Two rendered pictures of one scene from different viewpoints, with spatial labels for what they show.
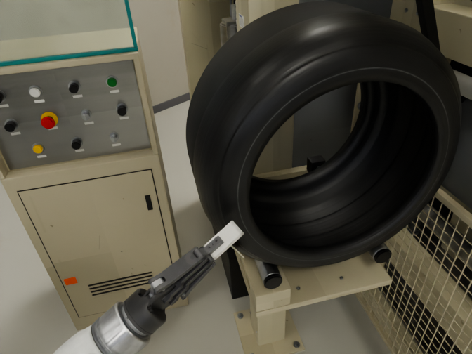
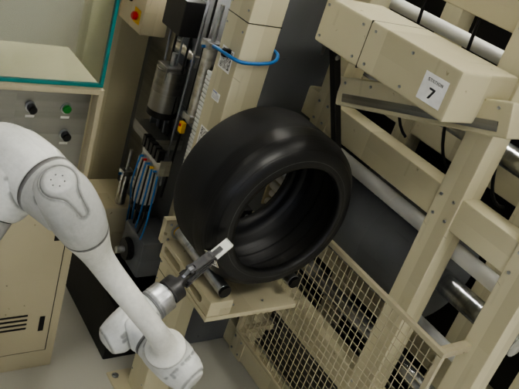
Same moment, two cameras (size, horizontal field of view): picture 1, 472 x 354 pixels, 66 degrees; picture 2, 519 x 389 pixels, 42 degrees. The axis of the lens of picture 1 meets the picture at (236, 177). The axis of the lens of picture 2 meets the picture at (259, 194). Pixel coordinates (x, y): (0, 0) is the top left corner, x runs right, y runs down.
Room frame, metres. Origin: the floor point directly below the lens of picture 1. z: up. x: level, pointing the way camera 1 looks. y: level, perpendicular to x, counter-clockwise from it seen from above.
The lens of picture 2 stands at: (-0.98, 0.77, 2.13)
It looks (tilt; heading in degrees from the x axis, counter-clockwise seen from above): 26 degrees down; 331
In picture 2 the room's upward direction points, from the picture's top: 19 degrees clockwise
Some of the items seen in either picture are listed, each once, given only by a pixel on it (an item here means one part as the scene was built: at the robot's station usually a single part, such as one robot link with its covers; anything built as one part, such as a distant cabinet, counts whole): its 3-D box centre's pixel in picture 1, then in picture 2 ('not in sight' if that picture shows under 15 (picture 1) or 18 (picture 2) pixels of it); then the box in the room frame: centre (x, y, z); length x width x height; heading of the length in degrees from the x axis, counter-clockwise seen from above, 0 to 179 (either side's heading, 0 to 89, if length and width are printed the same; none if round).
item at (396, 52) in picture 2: not in sight; (408, 57); (0.69, -0.49, 1.71); 0.61 x 0.25 x 0.15; 11
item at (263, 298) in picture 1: (253, 248); (195, 274); (0.72, -0.04, 0.83); 0.36 x 0.09 x 0.06; 11
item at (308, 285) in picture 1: (299, 247); (227, 279); (0.75, -0.17, 0.80); 0.37 x 0.36 x 0.02; 101
